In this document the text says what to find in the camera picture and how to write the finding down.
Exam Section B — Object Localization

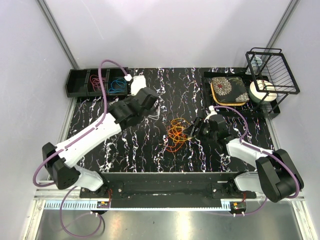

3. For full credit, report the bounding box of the pink cable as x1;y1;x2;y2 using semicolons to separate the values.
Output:
89;74;107;92

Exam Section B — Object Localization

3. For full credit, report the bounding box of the black wire dish rack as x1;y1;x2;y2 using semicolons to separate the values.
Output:
245;47;300;114

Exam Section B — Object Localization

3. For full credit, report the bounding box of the floral square plate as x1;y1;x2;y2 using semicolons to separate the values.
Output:
210;76;250;107

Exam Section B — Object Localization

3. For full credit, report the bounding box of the orange cable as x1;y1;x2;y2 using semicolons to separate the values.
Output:
163;118;192;154

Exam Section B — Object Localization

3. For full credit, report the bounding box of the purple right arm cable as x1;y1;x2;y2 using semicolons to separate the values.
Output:
212;104;305;218

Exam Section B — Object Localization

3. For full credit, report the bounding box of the white cable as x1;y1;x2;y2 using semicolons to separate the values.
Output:
147;104;161;122

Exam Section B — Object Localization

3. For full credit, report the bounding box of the black three-compartment bin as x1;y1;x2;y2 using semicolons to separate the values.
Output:
65;67;131;98

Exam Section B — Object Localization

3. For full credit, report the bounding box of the black tray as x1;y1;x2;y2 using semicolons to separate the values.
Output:
203;71;281;118

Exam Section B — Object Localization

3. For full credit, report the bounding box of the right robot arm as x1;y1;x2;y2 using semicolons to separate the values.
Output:
182;114;304;203

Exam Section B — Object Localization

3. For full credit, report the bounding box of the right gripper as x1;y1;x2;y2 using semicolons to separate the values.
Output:
182;116;217;143

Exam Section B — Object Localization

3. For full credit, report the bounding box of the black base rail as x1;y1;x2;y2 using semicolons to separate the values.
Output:
79;172;257;199

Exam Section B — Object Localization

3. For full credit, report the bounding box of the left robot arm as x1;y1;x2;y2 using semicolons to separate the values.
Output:
42;75;158;198

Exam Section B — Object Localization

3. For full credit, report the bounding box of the white green bowl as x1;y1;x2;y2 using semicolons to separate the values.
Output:
248;79;278;104

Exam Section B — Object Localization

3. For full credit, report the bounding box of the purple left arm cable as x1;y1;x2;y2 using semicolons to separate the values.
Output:
32;59;130;237

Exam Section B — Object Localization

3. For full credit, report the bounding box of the blue cable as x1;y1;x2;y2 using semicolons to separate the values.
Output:
108;78;126;94

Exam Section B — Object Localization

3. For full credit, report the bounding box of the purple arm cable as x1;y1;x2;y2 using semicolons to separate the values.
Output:
32;59;130;237
212;104;305;218

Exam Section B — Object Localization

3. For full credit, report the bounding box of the glass cup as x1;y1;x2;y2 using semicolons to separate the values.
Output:
245;56;263;76

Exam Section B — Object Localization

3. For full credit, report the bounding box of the yellow cable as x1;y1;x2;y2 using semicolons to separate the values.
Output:
167;119;191;147

